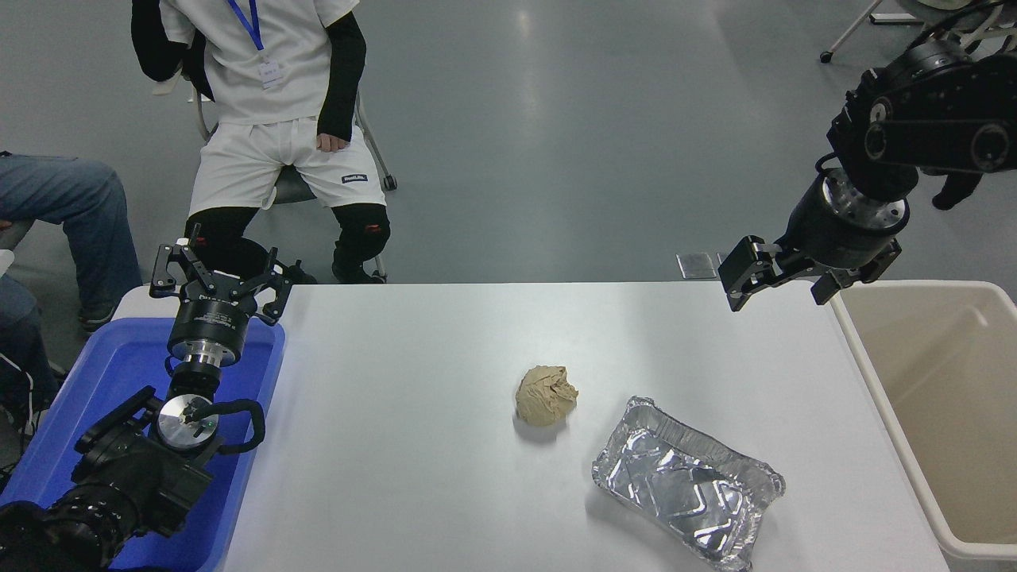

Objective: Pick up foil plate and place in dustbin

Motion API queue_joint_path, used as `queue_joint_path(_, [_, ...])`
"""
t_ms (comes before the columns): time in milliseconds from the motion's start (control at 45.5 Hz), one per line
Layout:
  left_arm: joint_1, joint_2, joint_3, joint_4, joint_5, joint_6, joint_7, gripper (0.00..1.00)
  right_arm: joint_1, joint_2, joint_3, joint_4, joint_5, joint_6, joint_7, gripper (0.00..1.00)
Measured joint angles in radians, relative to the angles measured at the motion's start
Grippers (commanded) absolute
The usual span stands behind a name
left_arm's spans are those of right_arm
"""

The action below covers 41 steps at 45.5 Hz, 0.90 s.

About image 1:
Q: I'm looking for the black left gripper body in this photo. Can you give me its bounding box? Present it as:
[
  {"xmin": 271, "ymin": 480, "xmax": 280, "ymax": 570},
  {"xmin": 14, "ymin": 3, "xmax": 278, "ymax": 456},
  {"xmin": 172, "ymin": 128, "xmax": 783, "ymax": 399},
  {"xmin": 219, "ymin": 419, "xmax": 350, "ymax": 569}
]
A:
[{"xmin": 168, "ymin": 288, "xmax": 258, "ymax": 350}]

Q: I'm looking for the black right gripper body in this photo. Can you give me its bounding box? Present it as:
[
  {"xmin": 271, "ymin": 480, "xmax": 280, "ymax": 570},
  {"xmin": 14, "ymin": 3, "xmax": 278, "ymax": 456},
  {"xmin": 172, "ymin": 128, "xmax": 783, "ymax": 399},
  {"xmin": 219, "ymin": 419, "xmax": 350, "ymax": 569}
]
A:
[{"xmin": 783, "ymin": 181, "xmax": 907, "ymax": 272}]

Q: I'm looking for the silver foil tray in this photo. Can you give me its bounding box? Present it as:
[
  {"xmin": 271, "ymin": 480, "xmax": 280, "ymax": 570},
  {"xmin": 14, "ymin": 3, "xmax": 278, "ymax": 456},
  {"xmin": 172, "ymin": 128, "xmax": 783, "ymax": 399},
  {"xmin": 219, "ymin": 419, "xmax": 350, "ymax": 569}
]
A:
[{"xmin": 591, "ymin": 396, "xmax": 786, "ymax": 572}]

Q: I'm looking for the blue plastic tray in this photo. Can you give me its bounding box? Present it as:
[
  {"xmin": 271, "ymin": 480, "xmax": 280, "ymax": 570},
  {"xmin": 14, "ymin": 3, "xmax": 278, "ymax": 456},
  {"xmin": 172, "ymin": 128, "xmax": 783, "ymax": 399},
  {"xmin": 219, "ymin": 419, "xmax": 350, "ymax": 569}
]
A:
[{"xmin": 0, "ymin": 316, "xmax": 287, "ymax": 572}]

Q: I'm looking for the person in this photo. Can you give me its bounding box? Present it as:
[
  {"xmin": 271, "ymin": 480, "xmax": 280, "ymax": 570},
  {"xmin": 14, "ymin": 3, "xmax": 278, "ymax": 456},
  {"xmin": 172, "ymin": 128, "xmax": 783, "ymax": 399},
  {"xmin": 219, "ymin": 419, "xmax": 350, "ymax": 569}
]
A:
[
  {"xmin": 131, "ymin": 0, "xmax": 392, "ymax": 284},
  {"xmin": 0, "ymin": 151, "xmax": 144, "ymax": 434}
]

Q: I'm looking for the grey metal chair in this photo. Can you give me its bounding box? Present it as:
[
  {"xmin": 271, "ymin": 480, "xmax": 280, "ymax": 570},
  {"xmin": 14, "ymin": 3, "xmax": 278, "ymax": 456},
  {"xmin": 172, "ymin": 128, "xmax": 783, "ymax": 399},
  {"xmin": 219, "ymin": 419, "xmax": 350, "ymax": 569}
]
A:
[{"xmin": 187, "ymin": 68, "xmax": 398, "ymax": 284}]

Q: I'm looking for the large pale bin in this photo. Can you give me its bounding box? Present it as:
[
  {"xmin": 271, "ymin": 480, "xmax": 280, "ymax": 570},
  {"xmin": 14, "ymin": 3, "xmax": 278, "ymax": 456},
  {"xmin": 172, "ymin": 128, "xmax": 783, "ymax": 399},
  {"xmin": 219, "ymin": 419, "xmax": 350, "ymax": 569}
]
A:
[{"xmin": 828, "ymin": 280, "xmax": 1017, "ymax": 562}]

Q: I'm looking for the wheeled chair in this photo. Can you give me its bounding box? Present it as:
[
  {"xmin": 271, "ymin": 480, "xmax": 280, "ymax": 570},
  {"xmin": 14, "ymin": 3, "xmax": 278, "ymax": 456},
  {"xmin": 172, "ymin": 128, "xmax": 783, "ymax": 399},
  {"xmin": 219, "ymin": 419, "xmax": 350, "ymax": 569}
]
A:
[{"xmin": 820, "ymin": 0, "xmax": 1017, "ymax": 64}]

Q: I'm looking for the crumpled tan paper ball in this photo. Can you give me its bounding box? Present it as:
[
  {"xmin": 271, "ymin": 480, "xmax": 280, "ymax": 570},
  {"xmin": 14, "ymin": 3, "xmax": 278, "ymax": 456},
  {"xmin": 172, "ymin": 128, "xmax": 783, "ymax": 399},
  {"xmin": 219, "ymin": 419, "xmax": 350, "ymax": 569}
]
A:
[{"xmin": 515, "ymin": 365, "xmax": 579, "ymax": 427}]

